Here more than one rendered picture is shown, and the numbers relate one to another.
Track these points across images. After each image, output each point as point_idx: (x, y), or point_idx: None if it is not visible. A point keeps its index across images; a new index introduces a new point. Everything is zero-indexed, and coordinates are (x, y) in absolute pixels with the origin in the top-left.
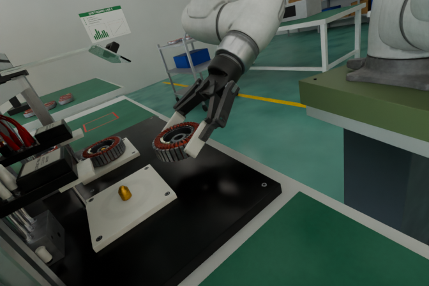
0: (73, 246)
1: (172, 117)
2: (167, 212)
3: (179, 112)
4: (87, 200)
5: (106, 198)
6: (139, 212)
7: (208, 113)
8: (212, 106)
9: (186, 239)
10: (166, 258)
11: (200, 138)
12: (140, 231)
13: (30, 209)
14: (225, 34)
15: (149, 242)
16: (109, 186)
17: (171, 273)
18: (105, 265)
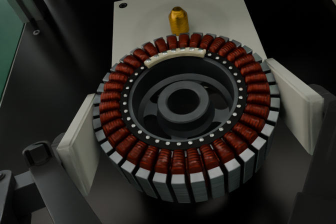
0: None
1: (295, 87)
2: (97, 84)
3: None
4: None
5: (208, 4)
6: (120, 45)
7: (58, 175)
8: (44, 202)
9: (30, 95)
10: (32, 71)
11: (64, 133)
12: (100, 49)
13: None
14: None
15: (72, 57)
16: (266, 7)
17: (13, 73)
18: (88, 19)
